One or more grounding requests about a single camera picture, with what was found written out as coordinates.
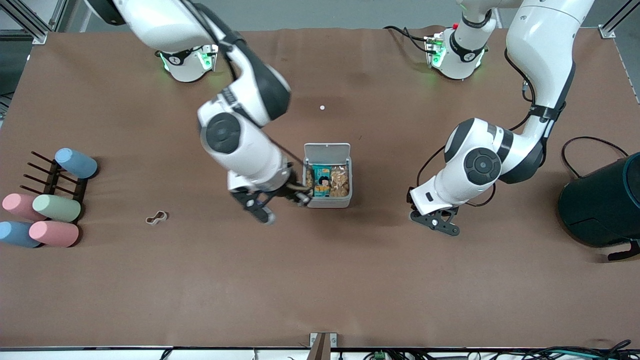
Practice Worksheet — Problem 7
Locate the white square lidded bin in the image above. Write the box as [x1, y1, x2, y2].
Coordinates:
[302, 142, 353, 209]

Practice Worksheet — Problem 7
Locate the teal snack packet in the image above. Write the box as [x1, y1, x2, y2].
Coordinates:
[312, 165, 332, 198]

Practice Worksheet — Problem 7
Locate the clear brown snack bag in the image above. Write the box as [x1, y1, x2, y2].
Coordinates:
[330, 165, 350, 198]

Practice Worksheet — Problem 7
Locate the brown paper table cover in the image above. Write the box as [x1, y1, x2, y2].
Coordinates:
[0, 26, 640, 350]

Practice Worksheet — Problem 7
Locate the dark teal electric kettle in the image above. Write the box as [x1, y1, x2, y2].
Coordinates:
[558, 152, 640, 262]

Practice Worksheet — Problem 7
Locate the light blue plastic cup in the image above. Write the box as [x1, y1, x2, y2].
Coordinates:
[0, 221, 43, 249]
[54, 147, 99, 180]

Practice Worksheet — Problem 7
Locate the pale green plastic cup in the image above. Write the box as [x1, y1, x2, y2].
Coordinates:
[32, 194, 82, 223]

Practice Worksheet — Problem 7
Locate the black pronged cup rack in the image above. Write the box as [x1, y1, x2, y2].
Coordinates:
[19, 151, 89, 211]

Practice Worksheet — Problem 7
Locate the pink plastic cup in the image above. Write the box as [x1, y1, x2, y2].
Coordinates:
[1, 193, 48, 222]
[28, 220, 80, 248]

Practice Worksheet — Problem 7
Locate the grey metal table bracket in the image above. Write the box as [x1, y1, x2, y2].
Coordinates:
[309, 332, 338, 360]

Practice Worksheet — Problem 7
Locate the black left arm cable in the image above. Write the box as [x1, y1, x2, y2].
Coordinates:
[416, 47, 538, 208]

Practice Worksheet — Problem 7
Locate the thin black kettle cable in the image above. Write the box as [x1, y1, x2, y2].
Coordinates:
[561, 136, 630, 178]

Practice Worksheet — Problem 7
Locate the black base cable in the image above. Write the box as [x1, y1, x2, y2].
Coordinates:
[383, 25, 436, 55]

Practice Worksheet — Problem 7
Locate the black cable tangle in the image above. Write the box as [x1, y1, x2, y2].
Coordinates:
[500, 340, 640, 360]

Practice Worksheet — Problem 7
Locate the aluminium frame post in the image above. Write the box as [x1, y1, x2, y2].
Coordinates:
[597, 0, 640, 40]
[0, 0, 71, 46]

